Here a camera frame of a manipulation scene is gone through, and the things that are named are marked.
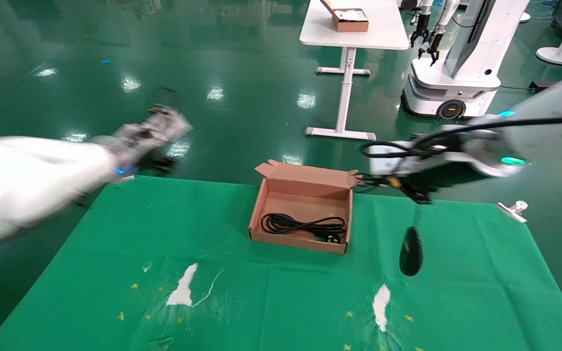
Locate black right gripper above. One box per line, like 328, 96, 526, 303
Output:
383, 172, 457, 205

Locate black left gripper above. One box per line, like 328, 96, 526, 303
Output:
135, 149, 180, 176

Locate black power cable with plug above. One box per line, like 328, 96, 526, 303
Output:
260, 213, 347, 244

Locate open brown cardboard box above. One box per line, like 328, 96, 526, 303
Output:
248, 159, 366, 255

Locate small brown cardboard box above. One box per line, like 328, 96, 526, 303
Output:
320, 0, 369, 33

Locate white wheeled robot body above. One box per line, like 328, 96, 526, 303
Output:
402, 0, 530, 120

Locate black background robot gripper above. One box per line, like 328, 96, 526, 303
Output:
417, 26, 445, 67
409, 13, 430, 48

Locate white table with legs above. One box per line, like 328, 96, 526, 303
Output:
299, 0, 410, 142

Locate green table cloth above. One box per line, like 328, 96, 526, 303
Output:
0, 175, 562, 351

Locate white filler material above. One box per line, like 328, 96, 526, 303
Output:
336, 8, 367, 22

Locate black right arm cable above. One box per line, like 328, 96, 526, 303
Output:
361, 115, 562, 159

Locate blue floor cables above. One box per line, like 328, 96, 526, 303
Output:
530, 0, 560, 20

